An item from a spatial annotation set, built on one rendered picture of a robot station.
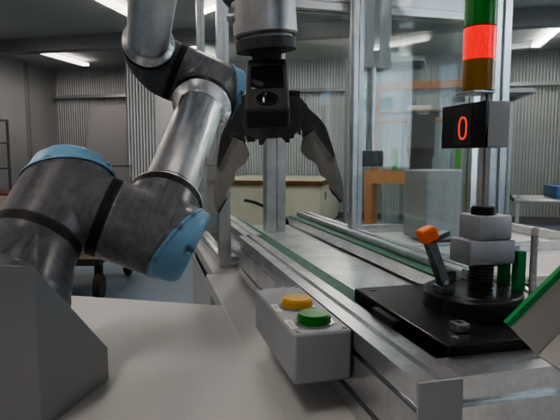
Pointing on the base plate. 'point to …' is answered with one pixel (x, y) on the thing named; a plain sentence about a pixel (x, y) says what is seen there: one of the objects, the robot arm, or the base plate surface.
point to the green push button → (313, 317)
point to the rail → (365, 347)
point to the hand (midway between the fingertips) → (279, 210)
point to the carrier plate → (437, 323)
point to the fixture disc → (474, 301)
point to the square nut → (459, 326)
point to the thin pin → (533, 259)
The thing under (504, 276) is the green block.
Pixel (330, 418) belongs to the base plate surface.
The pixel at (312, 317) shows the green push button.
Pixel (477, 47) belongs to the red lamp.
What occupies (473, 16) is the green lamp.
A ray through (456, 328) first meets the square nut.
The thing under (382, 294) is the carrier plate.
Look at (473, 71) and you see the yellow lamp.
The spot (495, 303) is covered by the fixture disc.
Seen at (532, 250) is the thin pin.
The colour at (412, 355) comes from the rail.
